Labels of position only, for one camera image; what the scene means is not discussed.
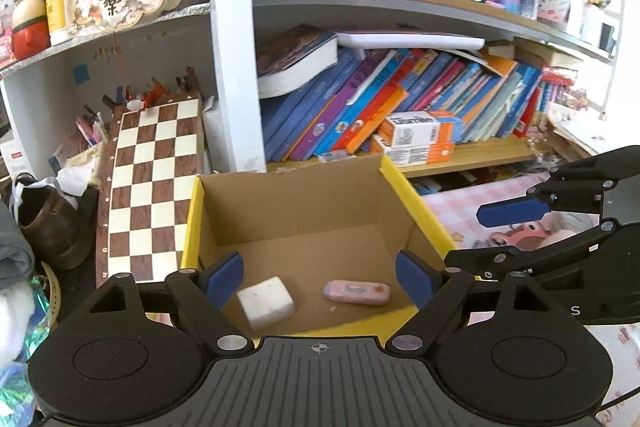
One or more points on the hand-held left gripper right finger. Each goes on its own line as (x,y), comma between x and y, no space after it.
(411,279)

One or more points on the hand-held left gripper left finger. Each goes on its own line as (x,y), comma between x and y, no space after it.
(226,281)

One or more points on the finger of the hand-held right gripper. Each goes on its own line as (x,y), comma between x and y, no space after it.
(510,212)
(505,258)

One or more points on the yellow-edged cardboard box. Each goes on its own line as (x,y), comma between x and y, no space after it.
(300,217)

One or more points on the white foam block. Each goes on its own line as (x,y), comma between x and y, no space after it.
(266,304)

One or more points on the pink checked printed blanket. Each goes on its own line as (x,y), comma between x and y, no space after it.
(460,207)

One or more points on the pink oblong eraser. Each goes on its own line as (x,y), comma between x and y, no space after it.
(356,292)

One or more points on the stack of papers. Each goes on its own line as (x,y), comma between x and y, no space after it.
(580,134)

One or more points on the orange and white box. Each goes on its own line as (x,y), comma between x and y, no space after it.
(415,153)
(420,129)

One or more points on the brown and cream chessboard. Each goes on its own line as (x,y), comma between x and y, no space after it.
(150,187)

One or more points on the brown leather shoe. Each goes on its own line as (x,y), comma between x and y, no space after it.
(50,227)

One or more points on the row of leaning colourful books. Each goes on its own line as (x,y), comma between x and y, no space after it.
(360,102)

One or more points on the white plastic bag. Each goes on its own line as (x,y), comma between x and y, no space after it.
(70,182)

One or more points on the flat white book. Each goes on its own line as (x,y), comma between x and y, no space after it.
(410,41)

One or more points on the bunch of pens and pencils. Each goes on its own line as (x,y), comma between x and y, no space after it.
(130,99)

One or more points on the grey cloth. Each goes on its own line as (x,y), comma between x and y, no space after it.
(12,247)

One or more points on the iridescent wrapping foil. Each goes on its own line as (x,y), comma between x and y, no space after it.
(20,357)

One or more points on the white bookshelf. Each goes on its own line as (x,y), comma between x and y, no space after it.
(235,57)

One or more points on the thick dark-cover book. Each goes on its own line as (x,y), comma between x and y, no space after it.
(292,59)

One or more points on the blue sticky note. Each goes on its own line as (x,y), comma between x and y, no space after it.
(81,73)

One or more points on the red and cream figurine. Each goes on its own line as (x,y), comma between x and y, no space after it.
(31,29)

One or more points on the yellow label white bottle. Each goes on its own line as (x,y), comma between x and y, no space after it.
(56,2)

